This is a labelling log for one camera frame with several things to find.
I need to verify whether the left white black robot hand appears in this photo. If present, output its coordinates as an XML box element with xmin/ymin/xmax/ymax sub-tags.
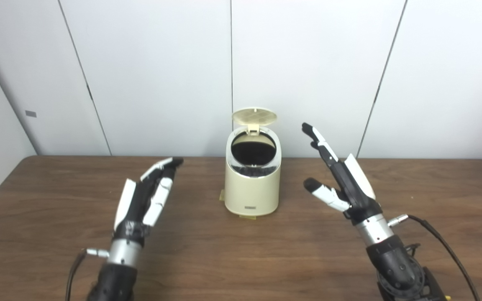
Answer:
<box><xmin>113</xmin><ymin>157</ymin><xmax>184</xmax><ymax>247</ymax></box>

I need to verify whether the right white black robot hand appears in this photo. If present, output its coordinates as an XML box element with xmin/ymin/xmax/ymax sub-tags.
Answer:
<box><xmin>302</xmin><ymin>122</ymin><xmax>384</xmax><ymax>220</ymax></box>

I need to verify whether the cream-colored desktop bin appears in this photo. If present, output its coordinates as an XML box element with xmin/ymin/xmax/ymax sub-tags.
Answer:
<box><xmin>225</xmin><ymin>127</ymin><xmax>282</xmax><ymax>217</ymax></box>

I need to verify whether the round cream bin lid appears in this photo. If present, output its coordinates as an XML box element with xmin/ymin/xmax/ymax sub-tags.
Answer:
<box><xmin>232</xmin><ymin>107</ymin><xmax>278</xmax><ymax>134</ymax></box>

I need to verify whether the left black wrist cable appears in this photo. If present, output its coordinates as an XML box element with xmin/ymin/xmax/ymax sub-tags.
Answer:
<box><xmin>64</xmin><ymin>248</ymin><xmax>111</xmax><ymax>301</ymax></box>

